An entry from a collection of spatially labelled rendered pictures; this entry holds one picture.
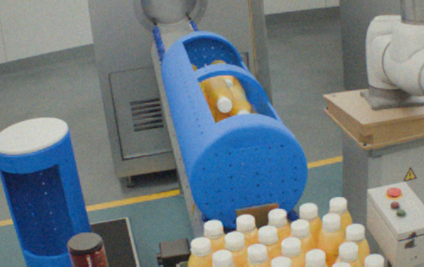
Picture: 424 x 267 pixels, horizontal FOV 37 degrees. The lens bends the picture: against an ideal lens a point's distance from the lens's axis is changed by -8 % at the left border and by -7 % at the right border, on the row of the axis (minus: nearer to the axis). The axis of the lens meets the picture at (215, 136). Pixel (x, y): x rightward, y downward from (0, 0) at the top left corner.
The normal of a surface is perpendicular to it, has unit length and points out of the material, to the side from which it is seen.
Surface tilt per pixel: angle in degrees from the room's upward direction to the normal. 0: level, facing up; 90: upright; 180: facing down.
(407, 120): 86
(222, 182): 90
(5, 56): 90
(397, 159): 90
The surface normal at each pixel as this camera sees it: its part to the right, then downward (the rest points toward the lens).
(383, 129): 0.22, 0.38
